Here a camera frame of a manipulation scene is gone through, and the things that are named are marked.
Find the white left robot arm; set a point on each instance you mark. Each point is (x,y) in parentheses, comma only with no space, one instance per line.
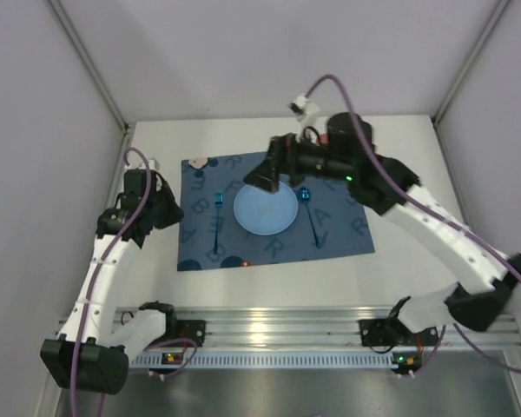
(89,354)

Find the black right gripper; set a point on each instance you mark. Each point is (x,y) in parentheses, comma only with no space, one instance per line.
(280,159)

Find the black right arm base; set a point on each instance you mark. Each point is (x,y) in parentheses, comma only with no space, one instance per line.
(383,334)

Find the light blue plate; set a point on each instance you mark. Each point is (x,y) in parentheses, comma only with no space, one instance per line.
(264,214)

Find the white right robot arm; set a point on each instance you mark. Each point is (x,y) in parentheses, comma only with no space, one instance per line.
(485,279)

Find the left aluminium frame post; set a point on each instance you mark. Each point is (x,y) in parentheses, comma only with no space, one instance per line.
(69,29)

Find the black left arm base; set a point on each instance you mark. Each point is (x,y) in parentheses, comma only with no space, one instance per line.
(185,330)

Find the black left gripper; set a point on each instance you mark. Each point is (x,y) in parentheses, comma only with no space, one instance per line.
(166,208)

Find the blue metallic fork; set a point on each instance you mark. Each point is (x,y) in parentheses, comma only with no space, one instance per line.
(218,204)

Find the blue letter-print placemat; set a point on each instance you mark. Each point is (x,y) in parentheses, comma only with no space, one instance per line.
(340,221)

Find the aluminium frame post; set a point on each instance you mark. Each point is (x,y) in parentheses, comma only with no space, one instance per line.
(69,29)
(491,23)

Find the blue metallic spoon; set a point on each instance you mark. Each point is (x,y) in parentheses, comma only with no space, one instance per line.
(304,197)

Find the perforated white cable duct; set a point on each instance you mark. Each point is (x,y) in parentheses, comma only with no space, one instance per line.
(206,359)

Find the right aluminium frame post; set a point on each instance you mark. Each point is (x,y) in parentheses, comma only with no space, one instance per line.
(491,23)

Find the aluminium mounting rail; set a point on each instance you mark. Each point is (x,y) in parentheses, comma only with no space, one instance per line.
(336,327)

